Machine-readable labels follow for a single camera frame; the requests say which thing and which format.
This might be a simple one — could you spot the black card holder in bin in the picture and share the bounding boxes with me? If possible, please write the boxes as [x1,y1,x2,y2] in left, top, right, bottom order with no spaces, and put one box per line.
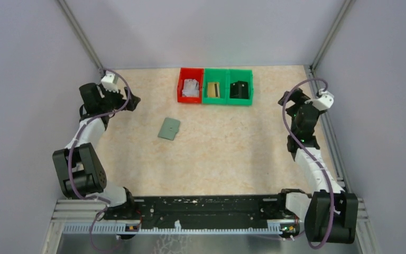
[229,80,250,99]

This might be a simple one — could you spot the right green plastic bin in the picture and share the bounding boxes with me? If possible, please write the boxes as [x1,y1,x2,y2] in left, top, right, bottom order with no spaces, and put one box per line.
[227,69,254,106]

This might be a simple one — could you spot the grey-green card holder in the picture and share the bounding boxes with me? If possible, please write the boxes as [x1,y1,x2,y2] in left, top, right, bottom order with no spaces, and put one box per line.
[158,117,181,141]

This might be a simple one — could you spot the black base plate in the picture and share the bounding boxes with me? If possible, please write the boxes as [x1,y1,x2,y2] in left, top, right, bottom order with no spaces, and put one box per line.
[103,194,297,229]

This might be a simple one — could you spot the red plastic bin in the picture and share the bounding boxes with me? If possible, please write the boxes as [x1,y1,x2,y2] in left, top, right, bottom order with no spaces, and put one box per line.
[177,68,204,104]

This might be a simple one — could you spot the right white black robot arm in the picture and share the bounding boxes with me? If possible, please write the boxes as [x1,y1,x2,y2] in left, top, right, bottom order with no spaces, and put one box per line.
[276,88,359,244]

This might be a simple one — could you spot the left corner aluminium post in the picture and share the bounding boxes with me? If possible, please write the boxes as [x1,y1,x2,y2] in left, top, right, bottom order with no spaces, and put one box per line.
[55,0,104,75]

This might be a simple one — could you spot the right corner aluminium post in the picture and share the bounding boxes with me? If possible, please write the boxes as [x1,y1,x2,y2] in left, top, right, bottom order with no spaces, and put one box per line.
[310,0,356,74]

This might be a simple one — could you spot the gold card in green bin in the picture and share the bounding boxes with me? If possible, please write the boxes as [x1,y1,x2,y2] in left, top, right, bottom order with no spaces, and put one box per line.
[207,81,220,98]

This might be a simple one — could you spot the middle green plastic bin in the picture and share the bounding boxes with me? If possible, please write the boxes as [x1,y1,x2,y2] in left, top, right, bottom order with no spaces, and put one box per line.
[202,68,229,105]

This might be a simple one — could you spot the aluminium frame rail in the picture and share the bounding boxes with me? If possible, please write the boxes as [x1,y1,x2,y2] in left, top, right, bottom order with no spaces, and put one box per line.
[50,198,369,222]

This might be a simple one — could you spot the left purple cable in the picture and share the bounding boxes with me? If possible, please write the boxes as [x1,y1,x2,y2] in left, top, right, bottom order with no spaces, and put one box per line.
[68,68,133,253]

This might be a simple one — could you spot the white toothed cable duct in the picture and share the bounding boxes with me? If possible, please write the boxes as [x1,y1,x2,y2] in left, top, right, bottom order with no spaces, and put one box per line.
[62,221,283,235]

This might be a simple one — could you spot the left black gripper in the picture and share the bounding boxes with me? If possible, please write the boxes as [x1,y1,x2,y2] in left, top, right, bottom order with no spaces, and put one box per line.
[99,84,140,113]

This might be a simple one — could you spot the white cards in red bin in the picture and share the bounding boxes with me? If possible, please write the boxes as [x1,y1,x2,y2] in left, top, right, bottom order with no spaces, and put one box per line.
[182,79,200,97]

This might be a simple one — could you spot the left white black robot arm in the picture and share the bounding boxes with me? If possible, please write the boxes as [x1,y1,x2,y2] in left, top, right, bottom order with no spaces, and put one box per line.
[52,83,141,220]

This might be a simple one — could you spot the right side aluminium rail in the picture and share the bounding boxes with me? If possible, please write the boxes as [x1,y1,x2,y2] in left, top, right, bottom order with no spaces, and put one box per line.
[303,65,353,193]

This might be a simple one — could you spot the green plastic bin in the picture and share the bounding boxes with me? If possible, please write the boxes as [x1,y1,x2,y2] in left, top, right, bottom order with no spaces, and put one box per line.
[227,69,254,106]
[202,68,229,105]

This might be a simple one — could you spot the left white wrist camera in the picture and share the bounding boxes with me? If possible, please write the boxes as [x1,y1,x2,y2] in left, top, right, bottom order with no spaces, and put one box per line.
[100,70,118,90]

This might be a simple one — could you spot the corner aluminium post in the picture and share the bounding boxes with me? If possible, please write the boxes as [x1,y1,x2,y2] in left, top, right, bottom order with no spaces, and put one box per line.
[55,0,104,75]
[310,0,356,74]

